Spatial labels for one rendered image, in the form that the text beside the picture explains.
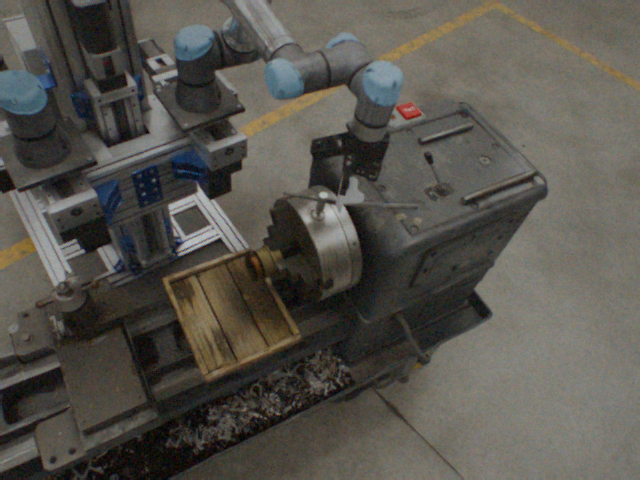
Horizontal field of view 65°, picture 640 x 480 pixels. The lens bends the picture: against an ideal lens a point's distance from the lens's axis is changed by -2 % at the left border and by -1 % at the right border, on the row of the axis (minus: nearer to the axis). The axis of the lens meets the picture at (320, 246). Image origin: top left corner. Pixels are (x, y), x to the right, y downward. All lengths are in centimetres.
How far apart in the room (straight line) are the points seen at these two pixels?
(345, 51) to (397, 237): 50
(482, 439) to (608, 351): 91
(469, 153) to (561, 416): 157
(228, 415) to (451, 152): 109
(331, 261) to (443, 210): 34
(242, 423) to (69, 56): 123
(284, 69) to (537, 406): 215
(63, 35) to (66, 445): 109
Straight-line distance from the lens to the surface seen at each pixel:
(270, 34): 106
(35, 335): 162
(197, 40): 162
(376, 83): 97
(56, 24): 164
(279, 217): 139
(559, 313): 305
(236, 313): 156
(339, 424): 239
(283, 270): 138
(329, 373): 185
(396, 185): 143
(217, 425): 176
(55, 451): 148
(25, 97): 150
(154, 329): 159
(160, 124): 182
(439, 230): 137
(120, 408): 140
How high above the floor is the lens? 227
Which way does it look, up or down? 54 degrees down
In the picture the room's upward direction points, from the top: 12 degrees clockwise
